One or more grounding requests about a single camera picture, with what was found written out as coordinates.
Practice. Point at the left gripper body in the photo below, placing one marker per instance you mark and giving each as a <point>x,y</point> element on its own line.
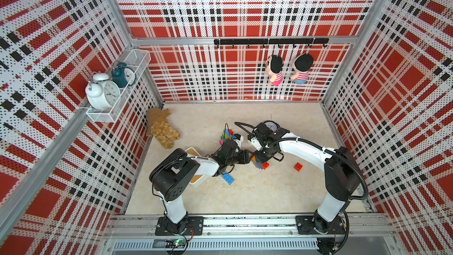
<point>242,157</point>

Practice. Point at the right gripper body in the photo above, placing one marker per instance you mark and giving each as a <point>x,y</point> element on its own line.
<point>264,154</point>

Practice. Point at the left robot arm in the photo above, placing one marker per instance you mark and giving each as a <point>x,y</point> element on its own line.
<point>180,169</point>

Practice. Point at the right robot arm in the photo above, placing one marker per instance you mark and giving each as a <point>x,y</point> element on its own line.
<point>344,181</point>

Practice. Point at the black round table clock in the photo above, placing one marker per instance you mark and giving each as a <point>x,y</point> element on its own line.
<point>271,125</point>

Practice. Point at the white tray with wood lid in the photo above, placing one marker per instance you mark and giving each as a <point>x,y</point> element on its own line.
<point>205,167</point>

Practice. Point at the small red block right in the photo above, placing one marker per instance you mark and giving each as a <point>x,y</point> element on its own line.
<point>298,167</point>

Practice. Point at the doll with pink stripes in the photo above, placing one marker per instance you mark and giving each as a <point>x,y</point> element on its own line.
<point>274,65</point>

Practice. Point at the brown teddy bear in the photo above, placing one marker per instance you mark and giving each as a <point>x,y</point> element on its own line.
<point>160,129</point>

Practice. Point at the doll with blue shorts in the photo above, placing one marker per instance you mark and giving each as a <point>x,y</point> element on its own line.
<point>301,66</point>

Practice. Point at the teal alarm clock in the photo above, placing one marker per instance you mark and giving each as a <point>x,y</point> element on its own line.
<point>123,75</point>

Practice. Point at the white alarm clock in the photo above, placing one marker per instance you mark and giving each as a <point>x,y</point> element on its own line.
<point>102,93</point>

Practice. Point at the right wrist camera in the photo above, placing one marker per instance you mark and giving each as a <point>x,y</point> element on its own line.
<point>254,142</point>

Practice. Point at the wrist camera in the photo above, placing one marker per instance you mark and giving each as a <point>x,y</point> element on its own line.
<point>238,139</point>
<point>254,142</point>

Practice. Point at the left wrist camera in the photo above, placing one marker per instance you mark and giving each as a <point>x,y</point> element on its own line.
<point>238,139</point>

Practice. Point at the black hook rail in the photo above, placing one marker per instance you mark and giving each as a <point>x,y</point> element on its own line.
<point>270,41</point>

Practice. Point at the electronics board with wires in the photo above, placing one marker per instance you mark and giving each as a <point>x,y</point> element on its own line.
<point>173,246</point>

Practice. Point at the white wire shelf basket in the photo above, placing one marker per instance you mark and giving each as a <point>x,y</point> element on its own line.
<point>135,59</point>

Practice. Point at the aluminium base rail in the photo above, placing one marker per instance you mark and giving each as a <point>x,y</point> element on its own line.
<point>222,234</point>

